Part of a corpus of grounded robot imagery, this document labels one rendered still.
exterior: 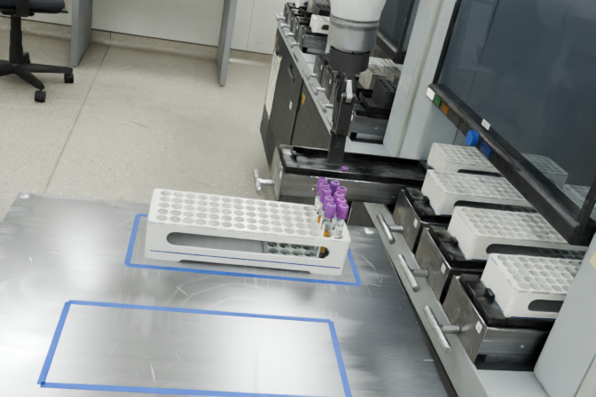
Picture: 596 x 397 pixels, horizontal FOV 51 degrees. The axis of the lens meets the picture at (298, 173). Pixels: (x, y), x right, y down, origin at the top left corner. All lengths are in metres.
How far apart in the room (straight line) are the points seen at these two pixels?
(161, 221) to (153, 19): 3.98
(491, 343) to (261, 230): 0.38
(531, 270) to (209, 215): 0.51
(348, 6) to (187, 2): 3.72
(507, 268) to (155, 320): 0.54
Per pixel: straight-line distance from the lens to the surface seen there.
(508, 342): 1.03
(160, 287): 0.88
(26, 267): 0.92
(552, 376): 1.02
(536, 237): 1.17
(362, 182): 1.32
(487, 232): 1.12
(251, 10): 4.82
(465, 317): 1.05
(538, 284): 1.03
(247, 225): 0.92
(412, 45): 1.62
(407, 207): 1.28
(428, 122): 1.47
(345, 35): 1.14
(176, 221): 0.92
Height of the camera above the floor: 1.35
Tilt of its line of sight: 25 degrees down
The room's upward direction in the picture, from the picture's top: 12 degrees clockwise
